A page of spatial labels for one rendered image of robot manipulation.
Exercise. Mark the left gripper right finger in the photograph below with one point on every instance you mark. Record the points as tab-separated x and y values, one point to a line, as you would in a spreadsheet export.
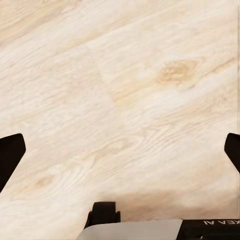
232	149

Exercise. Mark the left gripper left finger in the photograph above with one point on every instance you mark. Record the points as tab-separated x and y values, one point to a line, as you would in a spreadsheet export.
12	149

